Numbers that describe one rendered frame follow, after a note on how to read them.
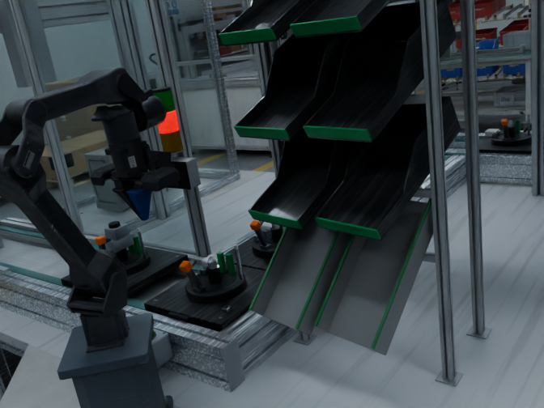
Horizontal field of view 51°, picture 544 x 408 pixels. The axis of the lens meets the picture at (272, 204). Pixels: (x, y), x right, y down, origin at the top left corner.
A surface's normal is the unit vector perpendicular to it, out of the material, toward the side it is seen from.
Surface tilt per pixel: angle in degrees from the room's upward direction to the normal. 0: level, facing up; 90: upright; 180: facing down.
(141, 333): 0
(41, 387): 0
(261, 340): 90
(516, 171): 90
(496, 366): 0
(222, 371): 90
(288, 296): 45
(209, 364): 90
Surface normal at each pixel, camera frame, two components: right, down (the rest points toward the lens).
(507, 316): -0.15, -0.94
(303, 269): -0.61, -0.44
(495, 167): -0.59, 0.33
